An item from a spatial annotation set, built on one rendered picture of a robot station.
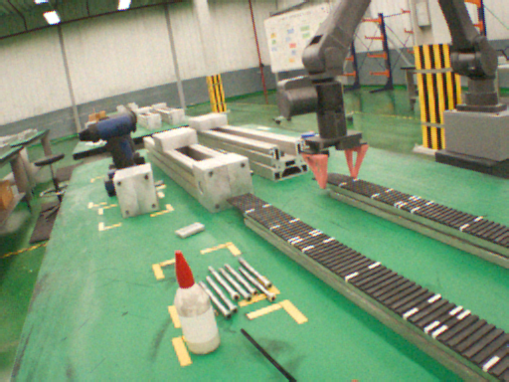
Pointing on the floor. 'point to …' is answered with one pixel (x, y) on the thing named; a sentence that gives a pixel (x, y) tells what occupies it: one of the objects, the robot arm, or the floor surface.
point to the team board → (293, 40)
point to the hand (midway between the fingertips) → (338, 179)
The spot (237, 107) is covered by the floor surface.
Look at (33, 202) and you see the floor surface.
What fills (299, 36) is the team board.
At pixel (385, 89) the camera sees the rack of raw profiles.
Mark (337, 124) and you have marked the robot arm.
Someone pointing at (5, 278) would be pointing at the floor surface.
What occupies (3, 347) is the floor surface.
